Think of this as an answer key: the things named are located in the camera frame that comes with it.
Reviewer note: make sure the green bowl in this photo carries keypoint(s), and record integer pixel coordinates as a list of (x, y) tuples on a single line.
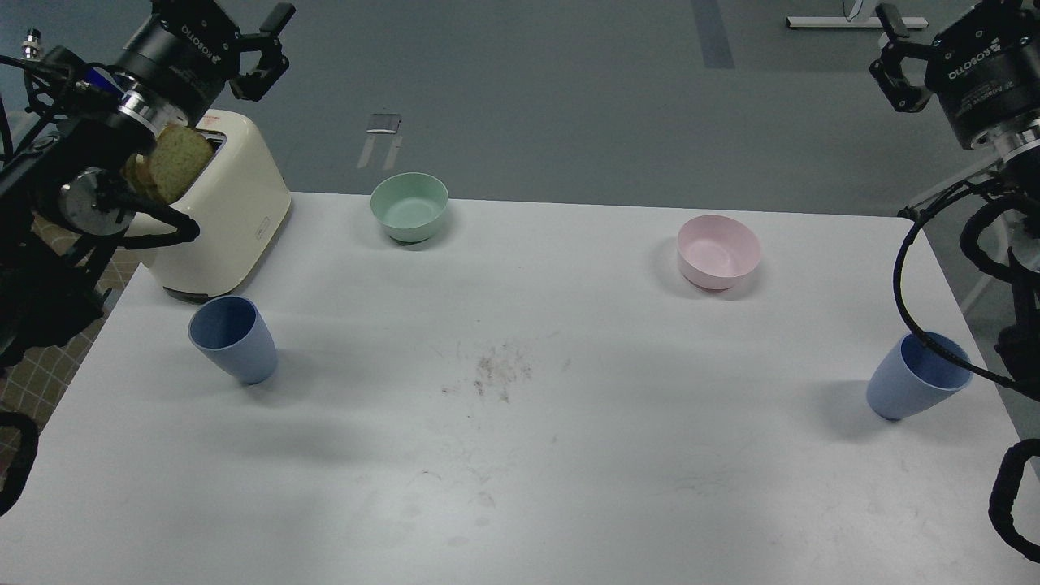
[(411, 207)]

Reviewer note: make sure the blue cup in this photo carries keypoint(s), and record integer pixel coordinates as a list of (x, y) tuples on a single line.
[(912, 378), (232, 334)]

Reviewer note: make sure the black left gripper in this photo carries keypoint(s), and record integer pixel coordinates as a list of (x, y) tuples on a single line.
[(183, 53)]

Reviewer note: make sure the grey floor plate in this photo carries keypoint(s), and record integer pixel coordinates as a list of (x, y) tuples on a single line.
[(384, 124)]

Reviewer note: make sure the toast slice back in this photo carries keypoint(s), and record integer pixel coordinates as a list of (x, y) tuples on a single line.
[(137, 173)]

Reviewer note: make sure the toast slice front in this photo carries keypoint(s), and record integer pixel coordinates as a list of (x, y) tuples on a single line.
[(180, 155)]

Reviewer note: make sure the toast slice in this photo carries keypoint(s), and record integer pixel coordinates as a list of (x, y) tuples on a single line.
[(180, 155), (137, 173)]

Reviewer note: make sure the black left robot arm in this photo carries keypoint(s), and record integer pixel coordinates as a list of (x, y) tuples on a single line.
[(66, 169)]

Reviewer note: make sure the pink bowl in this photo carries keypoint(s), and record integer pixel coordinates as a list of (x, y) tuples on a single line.
[(716, 252)]

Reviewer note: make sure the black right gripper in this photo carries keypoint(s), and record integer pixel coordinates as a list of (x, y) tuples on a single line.
[(985, 71)]

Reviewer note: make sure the beige checked cloth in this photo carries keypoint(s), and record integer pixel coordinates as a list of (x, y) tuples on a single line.
[(61, 336)]

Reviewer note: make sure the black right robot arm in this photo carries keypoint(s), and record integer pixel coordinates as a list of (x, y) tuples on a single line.
[(1011, 186)]

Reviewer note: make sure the cream toaster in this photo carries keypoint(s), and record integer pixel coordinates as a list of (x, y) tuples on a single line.
[(239, 202)]

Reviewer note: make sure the white table leg base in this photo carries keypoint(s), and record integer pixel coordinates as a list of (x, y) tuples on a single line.
[(854, 15)]

